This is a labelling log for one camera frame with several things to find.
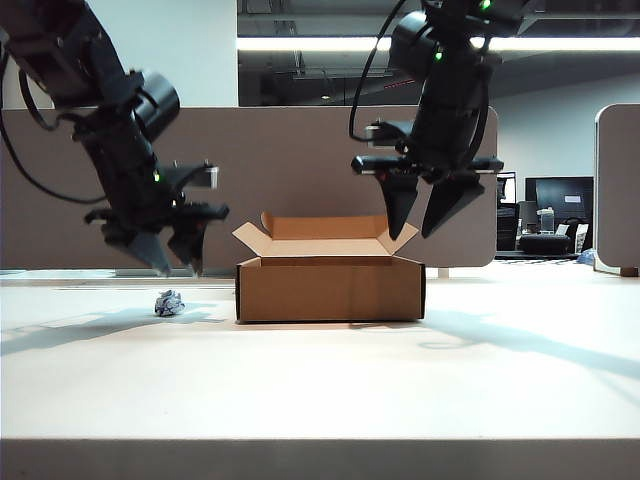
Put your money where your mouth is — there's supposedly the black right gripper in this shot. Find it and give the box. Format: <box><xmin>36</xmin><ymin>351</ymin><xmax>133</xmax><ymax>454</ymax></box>
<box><xmin>350</xmin><ymin>153</ymin><xmax>506</xmax><ymax>241</ymax></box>

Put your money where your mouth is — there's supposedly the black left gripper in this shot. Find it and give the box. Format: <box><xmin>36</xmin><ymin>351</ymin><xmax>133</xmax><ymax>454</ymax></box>
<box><xmin>83</xmin><ymin>201</ymin><xmax>231</xmax><ymax>278</ymax></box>

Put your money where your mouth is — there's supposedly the printed paper ball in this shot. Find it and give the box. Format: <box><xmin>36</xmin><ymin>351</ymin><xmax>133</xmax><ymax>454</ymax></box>
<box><xmin>153</xmin><ymin>289</ymin><xmax>187</xmax><ymax>319</ymax></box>

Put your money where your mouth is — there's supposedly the open brown cardboard box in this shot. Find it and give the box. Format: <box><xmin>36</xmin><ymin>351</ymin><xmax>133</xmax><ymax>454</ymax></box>
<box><xmin>232</xmin><ymin>211</ymin><xmax>427</xmax><ymax>324</ymax></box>

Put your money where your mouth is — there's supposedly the small black monitor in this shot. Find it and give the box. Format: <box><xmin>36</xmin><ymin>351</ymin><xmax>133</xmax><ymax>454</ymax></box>
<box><xmin>496</xmin><ymin>171</ymin><xmax>518</xmax><ymax>204</ymax></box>

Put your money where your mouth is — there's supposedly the black office chair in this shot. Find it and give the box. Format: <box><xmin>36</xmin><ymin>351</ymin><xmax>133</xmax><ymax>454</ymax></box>
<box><xmin>497</xmin><ymin>206</ymin><xmax>519</xmax><ymax>252</ymax></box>

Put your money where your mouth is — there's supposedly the black round seat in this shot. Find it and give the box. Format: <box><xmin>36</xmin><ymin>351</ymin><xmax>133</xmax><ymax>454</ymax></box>
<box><xmin>516</xmin><ymin>233</ymin><xmax>573</xmax><ymax>256</ymax></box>

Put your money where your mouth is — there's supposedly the large black monitor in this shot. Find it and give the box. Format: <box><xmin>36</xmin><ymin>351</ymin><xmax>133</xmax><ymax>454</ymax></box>
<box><xmin>524</xmin><ymin>175</ymin><xmax>595</xmax><ymax>237</ymax></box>

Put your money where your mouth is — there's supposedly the dark glass window pane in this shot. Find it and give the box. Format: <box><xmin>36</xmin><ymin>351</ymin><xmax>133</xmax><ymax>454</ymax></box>
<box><xmin>237</xmin><ymin>0</ymin><xmax>501</xmax><ymax>108</ymax></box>

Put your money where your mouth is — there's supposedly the long white ceiling light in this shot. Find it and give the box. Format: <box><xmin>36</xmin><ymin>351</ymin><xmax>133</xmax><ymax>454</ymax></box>
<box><xmin>236</xmin><ymin>36</ymin><xmax>640</xmax><ymax>53</ymax></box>

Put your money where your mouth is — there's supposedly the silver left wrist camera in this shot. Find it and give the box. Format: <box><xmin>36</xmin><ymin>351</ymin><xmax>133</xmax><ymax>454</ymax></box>
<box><xmin>159</xmin><ymin>158</ymin><xmax>221</xmax><ymax>192</ymax></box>

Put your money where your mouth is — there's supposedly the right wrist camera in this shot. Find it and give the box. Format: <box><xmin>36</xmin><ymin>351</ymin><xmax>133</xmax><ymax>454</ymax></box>
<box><xmin>365</xmin><ymin>118</ymin><xmax>417</xmax><ymax>150</ymax></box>

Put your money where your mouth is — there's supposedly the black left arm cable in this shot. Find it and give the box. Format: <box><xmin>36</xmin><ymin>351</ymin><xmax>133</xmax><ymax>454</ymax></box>
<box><xmin>0</xmin><ymin>29</ymin><xmax>111</xmax><ymax>205</ymax></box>

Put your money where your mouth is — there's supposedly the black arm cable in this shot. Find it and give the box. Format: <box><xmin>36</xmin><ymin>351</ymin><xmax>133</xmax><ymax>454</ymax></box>
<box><xmin>348</xmin><ymin>0</ymin><xmax>409</xmax><ymax>144</ymax></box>
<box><xmin>0</xmin><ymin>29</ymin><xmax>111</xmax><ymax>205</ymax></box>

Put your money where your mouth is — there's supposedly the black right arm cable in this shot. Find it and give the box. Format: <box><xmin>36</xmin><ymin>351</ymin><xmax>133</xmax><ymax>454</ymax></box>
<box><xmin>348</xmin><ymin>0</ymin><xmax>409</xmax><ymax>144</ymax></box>

